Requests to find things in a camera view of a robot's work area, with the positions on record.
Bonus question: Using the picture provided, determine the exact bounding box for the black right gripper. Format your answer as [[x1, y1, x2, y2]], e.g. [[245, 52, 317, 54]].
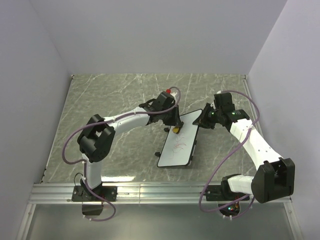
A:
[[192, 103, 222, 130]]

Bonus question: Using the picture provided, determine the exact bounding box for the yellow whiteboard eraser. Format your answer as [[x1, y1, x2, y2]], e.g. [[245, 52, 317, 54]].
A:
[[172, 126, 181, 134]]

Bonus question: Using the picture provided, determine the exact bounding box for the black framed whiteboard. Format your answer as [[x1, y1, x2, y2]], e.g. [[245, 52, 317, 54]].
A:
[[155, 109, 202, 168]]

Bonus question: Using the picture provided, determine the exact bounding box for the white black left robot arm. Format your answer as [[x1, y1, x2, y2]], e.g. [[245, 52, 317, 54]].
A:
[[77, 87, 184, 201]]

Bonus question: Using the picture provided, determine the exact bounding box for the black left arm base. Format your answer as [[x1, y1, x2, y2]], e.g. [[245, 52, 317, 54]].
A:
[[71, 184, 118, 217]]

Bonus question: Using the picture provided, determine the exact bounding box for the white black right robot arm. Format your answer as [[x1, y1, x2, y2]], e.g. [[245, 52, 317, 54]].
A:
[[193, 103, 295, 204]]

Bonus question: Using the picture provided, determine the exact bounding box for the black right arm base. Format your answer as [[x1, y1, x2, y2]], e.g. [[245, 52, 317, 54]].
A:
[[204, 174, 246, 218]]

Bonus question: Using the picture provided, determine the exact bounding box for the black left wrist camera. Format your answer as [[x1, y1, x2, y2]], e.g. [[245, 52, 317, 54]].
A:
[[155, 91, 175, 109]]

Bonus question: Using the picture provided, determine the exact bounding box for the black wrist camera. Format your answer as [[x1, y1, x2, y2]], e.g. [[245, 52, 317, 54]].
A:
[[214, 92, 235, 109], [155, 91, 175, 109]]

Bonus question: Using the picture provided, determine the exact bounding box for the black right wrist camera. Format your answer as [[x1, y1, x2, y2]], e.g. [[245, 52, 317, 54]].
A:
[[214, 92, 235, 109]]

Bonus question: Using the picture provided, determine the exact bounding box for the aluminium mounting rail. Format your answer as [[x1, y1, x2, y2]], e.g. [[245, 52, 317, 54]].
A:
[[28, 182, 203, 205]]

